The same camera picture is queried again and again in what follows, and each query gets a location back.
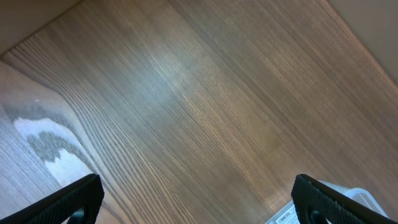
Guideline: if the clear plastic container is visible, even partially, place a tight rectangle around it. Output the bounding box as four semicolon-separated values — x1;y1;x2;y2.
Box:
265;181;388;224

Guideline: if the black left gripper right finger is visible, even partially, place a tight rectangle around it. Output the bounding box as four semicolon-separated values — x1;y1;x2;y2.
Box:
291;174;397;224

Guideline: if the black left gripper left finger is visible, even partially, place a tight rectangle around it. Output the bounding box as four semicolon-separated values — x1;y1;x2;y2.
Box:
1;174;104;224

